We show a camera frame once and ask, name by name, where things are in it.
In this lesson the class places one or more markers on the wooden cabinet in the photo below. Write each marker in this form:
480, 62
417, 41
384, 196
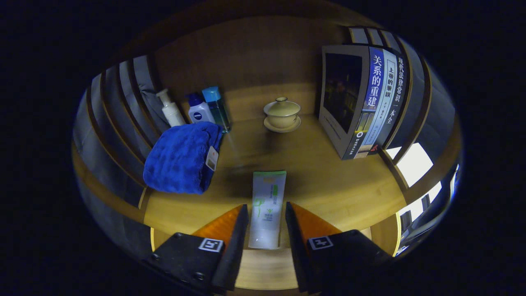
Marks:
246, 53

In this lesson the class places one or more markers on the wooden countertop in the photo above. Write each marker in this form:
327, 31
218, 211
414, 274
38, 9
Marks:
328, 185

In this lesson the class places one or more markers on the blue folded towel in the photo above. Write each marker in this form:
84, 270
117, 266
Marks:
176, 160

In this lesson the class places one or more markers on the pale spine book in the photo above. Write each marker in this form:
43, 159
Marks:
387, 90

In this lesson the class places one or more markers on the blue spine book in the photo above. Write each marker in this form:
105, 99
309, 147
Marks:
341, 90

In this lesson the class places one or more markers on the white pump bottle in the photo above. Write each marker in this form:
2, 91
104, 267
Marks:
172, 113

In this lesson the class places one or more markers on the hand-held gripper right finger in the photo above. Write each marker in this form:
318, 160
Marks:
296, 246

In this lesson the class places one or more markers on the white bottle blue cap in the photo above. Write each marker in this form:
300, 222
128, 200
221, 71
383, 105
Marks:
200, 115

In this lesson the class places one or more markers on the beige saucer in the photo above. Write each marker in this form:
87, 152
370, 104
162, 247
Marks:
283, 129

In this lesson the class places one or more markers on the beige lidded tea cup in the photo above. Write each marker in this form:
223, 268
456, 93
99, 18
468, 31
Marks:
282, 112

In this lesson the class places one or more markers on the teal bottle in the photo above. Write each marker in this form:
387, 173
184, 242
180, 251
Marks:
218, 109

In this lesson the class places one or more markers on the black spine book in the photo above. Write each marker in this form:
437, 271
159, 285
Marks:
397, 111

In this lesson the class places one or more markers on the white green tube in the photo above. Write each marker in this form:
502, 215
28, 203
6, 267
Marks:
267, 205

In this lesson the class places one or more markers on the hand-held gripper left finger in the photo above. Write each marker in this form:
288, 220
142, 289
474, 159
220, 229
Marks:
234, 250

